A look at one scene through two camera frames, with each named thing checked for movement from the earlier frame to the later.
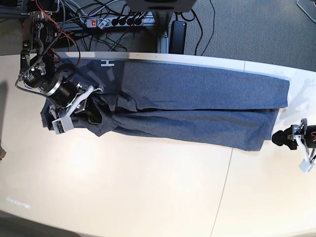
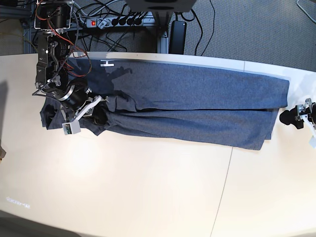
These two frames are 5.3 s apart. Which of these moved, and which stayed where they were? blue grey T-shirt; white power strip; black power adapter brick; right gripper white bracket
Moved: right gripper white bracket
Stayed: white power strip; blue grey T-shirt; black power adapter brick
